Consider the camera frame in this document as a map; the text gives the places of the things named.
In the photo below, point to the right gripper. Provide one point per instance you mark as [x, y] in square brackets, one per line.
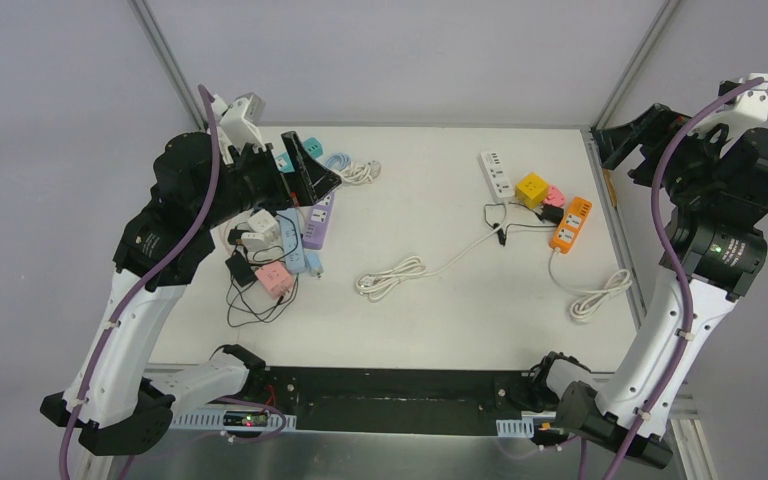
[618, 143]

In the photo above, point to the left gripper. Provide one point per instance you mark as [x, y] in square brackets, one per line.
[272, 172]

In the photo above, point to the purple power strip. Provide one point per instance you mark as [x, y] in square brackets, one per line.
[317, 223]

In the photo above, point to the white cube socket adapter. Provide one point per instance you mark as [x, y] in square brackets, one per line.
[263, 222]

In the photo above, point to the pink plug adapter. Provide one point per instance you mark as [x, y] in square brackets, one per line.
[555, 197]

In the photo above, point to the yellow pink cube socket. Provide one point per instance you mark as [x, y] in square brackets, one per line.
[532, 190]

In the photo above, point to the orange power strip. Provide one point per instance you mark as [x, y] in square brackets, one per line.
[570, 226]

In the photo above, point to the white usb power strip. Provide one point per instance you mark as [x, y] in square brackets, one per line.
[496, 176]

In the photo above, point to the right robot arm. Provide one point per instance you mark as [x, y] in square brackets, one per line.
[708, 177]

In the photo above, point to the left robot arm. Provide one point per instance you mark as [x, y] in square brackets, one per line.
[114, 409]

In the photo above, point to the teal power strip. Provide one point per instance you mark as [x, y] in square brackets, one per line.
[313, 147]

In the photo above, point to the light blue power strip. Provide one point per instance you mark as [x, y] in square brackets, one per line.
[293, 253]

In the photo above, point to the pink cube adapter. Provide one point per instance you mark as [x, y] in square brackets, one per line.
[276, 279]

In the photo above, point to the black square charger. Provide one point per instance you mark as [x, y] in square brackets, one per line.
[240, 269]

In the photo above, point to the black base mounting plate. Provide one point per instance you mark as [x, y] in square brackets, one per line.
[401, 401]

